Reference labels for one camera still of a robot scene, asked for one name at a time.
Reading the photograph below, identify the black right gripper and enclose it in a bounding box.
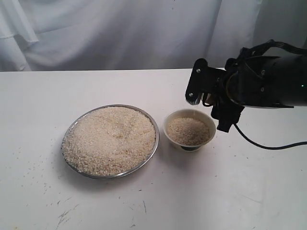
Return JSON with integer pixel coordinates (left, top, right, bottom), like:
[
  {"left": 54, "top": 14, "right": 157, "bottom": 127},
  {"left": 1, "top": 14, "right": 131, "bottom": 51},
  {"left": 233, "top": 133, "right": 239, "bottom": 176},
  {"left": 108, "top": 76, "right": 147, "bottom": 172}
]
[{"left": 211, "top": 56, "right": 294, "bottom": 132}]

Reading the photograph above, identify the brown wooden cup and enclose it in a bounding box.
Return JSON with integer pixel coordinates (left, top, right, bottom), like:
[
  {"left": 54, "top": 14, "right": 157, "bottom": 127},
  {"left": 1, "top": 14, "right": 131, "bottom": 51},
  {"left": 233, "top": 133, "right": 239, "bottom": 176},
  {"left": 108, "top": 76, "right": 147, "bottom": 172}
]
[{"left": 205, "top": 93, "right": 214, "bottom": 105}]

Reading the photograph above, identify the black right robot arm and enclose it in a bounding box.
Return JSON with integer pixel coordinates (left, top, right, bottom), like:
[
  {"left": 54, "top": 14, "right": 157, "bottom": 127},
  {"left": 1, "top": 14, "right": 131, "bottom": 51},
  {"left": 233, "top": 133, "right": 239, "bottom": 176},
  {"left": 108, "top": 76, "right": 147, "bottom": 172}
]
[{"left": 211, "top": 55, "right": 307, "bottom": 133}]

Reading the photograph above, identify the cream ceramic rice bowl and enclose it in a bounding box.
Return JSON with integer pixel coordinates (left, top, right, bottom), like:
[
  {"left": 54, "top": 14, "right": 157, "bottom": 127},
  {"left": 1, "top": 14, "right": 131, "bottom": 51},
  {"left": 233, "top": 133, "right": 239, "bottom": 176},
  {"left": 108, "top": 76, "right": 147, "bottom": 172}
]
[{"left": 163, "top": 109, "right": 216, "bottom": 152}]

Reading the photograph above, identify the round steel rice tray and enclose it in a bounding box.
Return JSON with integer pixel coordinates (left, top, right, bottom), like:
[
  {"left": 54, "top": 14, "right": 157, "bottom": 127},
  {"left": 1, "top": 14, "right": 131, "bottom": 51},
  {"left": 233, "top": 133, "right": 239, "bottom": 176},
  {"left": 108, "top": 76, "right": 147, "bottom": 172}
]
[{"left": 61, "top": 104, "right": 159, "bottom": 179}]

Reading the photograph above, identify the white backdrop curtain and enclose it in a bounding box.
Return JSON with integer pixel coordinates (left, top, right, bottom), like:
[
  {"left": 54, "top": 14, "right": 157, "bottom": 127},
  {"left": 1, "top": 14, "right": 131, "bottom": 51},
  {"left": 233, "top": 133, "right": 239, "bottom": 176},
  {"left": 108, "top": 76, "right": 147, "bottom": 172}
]
[{"left": 0, "top": 0, "right": 307, "bottom": 71}]

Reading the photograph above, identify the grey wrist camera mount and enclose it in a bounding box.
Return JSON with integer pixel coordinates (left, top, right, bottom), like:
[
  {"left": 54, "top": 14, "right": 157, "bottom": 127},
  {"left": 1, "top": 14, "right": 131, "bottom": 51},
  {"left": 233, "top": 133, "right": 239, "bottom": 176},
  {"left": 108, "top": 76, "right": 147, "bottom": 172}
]
[{"left": 185, "top": 58, "right": 226, "bottom": 107}]

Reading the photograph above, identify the black camera cable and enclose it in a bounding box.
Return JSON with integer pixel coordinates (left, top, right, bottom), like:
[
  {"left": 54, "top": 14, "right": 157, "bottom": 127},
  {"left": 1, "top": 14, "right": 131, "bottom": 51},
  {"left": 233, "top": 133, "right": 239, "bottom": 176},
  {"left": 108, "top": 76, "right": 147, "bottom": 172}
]
[{"left": 201, "top": 39, "right": 307, "bottom": 150}]

